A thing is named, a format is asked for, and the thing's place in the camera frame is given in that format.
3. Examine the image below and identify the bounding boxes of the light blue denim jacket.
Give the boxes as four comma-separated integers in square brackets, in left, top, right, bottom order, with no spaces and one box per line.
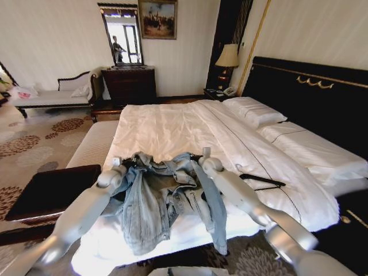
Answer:
[110,151,229,256]

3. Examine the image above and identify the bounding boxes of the white bed duvet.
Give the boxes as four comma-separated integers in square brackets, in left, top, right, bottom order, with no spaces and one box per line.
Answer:
[71,97,340,265]

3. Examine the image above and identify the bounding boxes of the white upholstered bed bench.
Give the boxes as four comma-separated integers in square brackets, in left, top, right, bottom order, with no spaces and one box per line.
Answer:
[66,120,120,170]

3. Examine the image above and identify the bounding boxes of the black clothes hanger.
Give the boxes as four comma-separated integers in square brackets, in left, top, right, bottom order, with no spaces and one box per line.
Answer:
[236,164,287,191]

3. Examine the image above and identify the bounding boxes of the dark wooden stool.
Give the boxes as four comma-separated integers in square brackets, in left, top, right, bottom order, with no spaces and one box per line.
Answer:
[91,100,125,124]

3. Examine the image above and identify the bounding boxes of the dark wooden nightstand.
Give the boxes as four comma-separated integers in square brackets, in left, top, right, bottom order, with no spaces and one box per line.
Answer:
[203,87,238,102]

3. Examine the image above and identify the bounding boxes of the small white pillow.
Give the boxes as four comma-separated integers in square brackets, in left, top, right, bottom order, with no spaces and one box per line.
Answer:
[223,97,288,129]

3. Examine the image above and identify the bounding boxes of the dark wooden dresser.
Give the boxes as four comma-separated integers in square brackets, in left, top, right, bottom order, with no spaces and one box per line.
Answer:
[101,65,158,107]

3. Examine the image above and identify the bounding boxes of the dark wooden luggage bench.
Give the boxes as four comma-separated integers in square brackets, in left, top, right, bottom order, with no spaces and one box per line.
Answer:
[0,164,102,247]

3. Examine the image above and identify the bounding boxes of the white cushion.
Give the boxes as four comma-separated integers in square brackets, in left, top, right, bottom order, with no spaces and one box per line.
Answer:
[70,83,91,98]

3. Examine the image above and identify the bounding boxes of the bedside lamp cream shade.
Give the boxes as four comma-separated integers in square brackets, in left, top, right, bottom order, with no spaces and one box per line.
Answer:
[214,43,240,84]

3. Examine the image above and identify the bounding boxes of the white robot front shell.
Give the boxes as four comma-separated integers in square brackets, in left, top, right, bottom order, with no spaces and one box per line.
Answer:
[148,266,231,276]

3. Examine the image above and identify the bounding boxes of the large white pillow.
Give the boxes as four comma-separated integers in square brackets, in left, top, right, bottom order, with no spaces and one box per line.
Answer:
[255,122,368,185]

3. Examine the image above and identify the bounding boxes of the white plastic bag red print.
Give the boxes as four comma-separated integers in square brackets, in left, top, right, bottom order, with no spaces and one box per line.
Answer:
[10,85,40,100]

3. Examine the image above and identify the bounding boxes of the black headboard gold trim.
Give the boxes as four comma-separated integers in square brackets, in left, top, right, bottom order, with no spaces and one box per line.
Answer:
[243,56,368,162]

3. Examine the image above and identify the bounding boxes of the dark framed dresser mirror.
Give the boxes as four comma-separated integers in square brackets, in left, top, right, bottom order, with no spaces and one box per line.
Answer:
[97,2,144,68]

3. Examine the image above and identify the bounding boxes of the framed landscape painting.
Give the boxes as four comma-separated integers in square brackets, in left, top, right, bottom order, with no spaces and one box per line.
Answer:
[137,0,178,40]

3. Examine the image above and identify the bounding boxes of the black nightstand gold trim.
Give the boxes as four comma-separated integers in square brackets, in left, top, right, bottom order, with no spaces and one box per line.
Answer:
[313,183,368,276]

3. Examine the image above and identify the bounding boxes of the white chaise longue dark frame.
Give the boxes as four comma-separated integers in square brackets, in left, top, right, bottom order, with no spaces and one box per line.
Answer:
[13,67,106,118]

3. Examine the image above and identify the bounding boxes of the dark wall panel gold stripes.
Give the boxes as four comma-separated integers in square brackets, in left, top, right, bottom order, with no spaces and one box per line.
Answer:
[206,0,254,90]

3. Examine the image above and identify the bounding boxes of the gold wall trim strip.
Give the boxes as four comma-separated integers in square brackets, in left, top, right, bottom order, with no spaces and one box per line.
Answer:
[240,0,273,95]

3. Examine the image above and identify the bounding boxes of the dark twisted wooden frame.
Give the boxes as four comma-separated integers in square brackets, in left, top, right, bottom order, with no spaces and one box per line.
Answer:
[0,60,29,119]

